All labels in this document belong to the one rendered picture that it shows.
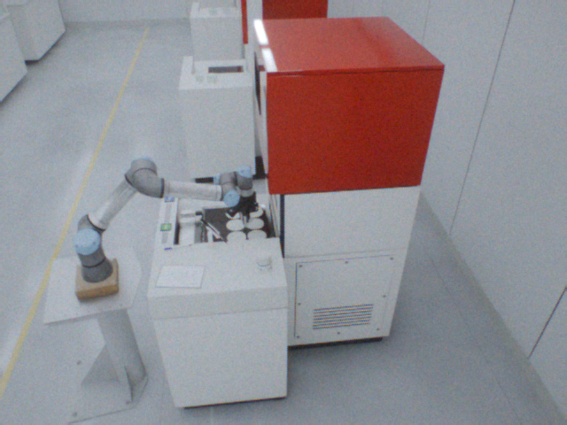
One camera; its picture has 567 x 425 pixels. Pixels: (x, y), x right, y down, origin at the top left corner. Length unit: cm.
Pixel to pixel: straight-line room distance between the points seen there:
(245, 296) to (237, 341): 32
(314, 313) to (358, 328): 32
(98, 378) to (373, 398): 163
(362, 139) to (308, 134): 25
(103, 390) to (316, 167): 183
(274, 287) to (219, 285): 25
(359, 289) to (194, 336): 98
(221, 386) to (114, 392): 70
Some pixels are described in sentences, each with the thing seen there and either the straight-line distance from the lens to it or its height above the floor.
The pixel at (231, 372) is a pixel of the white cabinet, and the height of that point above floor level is 36.
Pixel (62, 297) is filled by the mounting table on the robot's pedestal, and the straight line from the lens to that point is 249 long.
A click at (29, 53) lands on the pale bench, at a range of 860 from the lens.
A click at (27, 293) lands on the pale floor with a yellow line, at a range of 388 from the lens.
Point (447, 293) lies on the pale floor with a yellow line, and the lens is 361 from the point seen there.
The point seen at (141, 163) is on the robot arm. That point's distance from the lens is 223.
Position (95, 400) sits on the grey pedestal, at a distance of 306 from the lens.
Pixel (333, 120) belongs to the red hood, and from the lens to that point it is 206.
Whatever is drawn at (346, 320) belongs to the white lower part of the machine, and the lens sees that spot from 291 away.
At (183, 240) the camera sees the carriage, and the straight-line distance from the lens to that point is 253.
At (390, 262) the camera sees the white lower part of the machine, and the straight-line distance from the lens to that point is 264.
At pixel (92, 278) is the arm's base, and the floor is 90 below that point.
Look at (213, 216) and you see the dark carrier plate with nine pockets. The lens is 263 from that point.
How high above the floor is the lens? 246
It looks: 37 degrees down
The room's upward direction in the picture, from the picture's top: straight up
